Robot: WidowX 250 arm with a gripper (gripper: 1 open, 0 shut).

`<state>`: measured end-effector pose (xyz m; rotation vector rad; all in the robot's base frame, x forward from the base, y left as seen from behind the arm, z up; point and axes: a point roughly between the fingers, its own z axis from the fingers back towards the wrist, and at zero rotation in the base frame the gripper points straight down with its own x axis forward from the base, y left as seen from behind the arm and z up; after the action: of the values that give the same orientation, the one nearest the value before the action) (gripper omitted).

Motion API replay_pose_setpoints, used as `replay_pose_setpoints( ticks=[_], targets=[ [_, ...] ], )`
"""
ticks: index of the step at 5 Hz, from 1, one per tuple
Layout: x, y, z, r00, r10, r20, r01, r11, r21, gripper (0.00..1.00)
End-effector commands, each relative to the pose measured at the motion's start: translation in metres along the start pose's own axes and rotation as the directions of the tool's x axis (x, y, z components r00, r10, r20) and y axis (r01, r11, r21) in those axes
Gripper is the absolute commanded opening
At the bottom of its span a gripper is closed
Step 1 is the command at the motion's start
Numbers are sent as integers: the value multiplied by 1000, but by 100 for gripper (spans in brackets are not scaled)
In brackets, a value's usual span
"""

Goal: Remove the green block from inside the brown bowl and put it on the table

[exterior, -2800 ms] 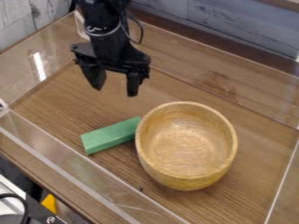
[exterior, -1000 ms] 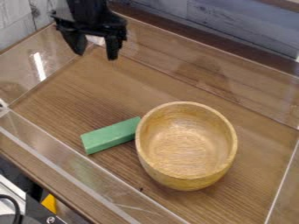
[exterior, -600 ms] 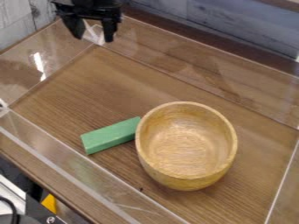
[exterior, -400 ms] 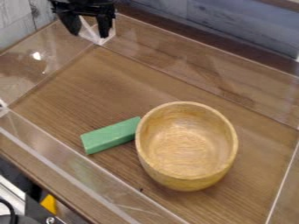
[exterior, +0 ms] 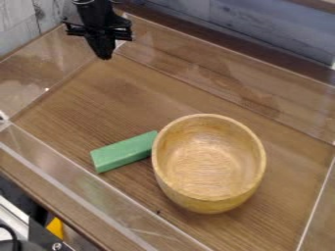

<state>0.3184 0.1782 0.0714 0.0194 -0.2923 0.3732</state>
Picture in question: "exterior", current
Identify brown wooden bowl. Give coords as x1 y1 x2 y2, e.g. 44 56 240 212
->
152 114 267 215

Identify green rectangular block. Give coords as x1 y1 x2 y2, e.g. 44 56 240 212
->
90 130 158 174

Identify clear acrylic corner bracket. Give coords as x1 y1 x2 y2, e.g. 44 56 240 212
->
113 12 130 52

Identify black cable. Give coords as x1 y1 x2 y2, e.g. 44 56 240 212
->
0 223 21 251

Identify yellow black device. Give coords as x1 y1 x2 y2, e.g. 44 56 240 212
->
25 217 84 251

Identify clear acrylic enclosure walls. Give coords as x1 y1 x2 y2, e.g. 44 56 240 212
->
0 17 335 251

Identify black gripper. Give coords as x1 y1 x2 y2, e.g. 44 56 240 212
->
62 0 132 60

